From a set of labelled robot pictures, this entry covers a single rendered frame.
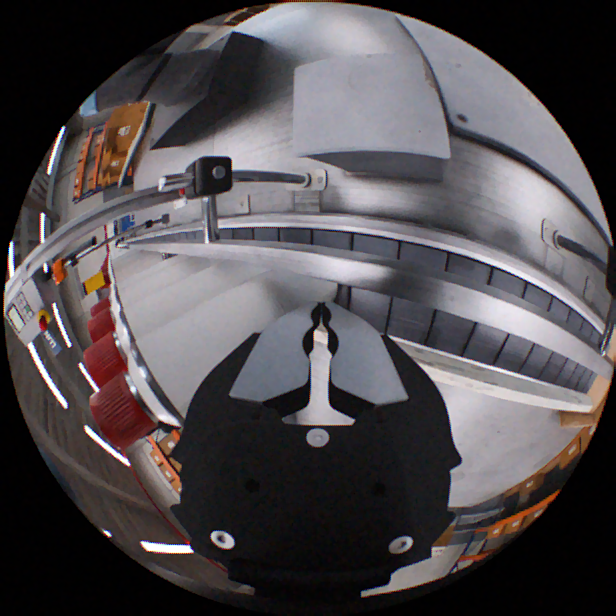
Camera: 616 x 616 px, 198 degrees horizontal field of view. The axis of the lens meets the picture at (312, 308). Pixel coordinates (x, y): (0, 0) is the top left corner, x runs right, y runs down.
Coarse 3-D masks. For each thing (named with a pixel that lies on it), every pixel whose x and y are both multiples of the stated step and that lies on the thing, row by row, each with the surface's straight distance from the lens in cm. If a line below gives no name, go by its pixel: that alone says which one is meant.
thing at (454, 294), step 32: (224, 256) 14; (256, 256) 11; (288, 256) 10; (320, 256) 9; (352, 256) 8; (384, 288) 8; (416, 288) 8; (448, 288) 8; (480, 288) 8; (480, 320) 8; (512, 320) 9; (544, 320) 10; (576, 352) 13
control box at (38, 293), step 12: (36, 276) 57; (24, 288) 58; (36, 288) 57; (48, 288) 65; (12, 300) 61; (36, 300) 60; (48, 300) 63; (36, 312) 62; (48, 312) 62; (36, 324) 65; (24, 336) 69
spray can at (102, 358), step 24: (216, 264) 18; (240, 264) 18; (168, 288) 15; (192, 288) 15; (216, 288) 15; (120, 312) 15; (144, 312) 14; (168, 312) 14; (120, 336) 15; (96, 360) 15; (120, 360) 15; (96, 384) 16
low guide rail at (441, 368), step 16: (320, 320) 18; (320, 336) 17; (416, 352) 16; (432, 352) 17; (432, 368) 16; (448, 368) 16; (464, 368) 17; (480, 368) 18; (464, 384) 17; (480, 384) 17; (496, 384) 18; (512, 384) 19; (528, 384) 21; (512, 400) 20; (528, 400) 21; (544, 400) 23; (560, 400) 26; (576, 400) 31
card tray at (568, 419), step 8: (608, 352) 51; (600, 376) 55; (592, 384) 52; (600, 384) 59; (608, 384) 68; (592, 392) 56; (600, 392) 64; (608, 392) 71; (592, 400) 61; (600, 400) 70; (592, 408) 67; (600, 408) 72; (560, 416) 47; (568, 416) 51; (576, 416) 56; (584, 416) 63; (592, 416) 72; (560, 424) 46; (568, 424) 50; (576, 424) 55; (584, 424) 62; (592, 424) 71
